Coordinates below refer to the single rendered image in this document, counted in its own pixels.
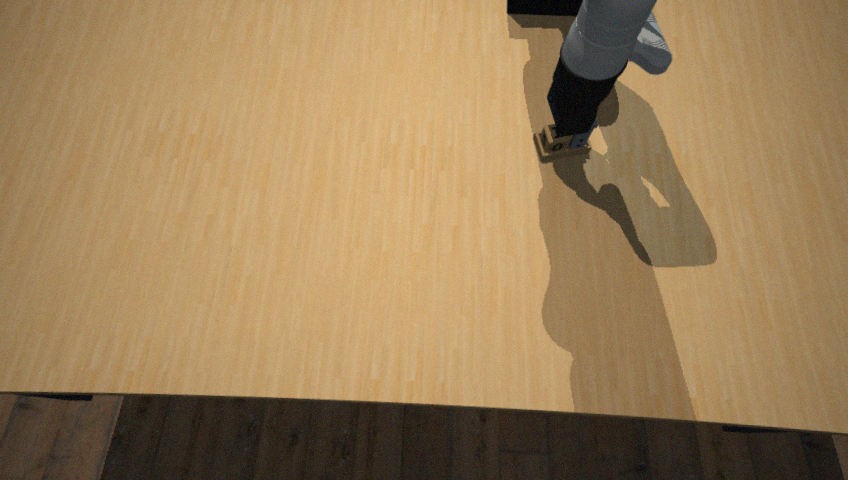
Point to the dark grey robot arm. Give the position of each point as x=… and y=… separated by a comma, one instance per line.
x=613, y=23

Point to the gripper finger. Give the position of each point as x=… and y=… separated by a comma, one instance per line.
x=579, y=140

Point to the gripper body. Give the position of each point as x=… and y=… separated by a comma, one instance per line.
x=586, y=72

